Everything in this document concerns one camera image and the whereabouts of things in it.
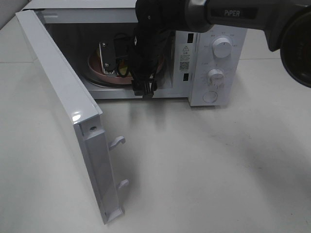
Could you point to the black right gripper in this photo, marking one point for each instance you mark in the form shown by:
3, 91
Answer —
112, 52

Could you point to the pink plate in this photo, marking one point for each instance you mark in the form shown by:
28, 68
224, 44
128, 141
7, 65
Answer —
94, 66

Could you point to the sandwich with white bread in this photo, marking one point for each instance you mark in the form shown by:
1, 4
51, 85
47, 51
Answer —
121, 69

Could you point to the white microwave door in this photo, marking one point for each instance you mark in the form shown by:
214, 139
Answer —
76, 113

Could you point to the white timer knob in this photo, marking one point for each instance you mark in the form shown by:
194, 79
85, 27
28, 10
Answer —
215, 77

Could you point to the round white door release button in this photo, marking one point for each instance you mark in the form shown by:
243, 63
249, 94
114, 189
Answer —
210, 97

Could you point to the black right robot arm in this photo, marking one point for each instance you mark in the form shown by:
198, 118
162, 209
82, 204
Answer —
286, 24

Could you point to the white warning label sticker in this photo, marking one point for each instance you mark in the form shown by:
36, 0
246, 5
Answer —
186, 57

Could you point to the white microwave oven body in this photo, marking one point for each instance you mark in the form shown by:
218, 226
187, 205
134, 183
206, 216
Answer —
93, 36

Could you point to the upper white power knob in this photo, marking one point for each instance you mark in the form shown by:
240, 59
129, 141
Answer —
222, 47

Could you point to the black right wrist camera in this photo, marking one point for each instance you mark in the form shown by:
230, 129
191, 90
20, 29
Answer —
144, 88

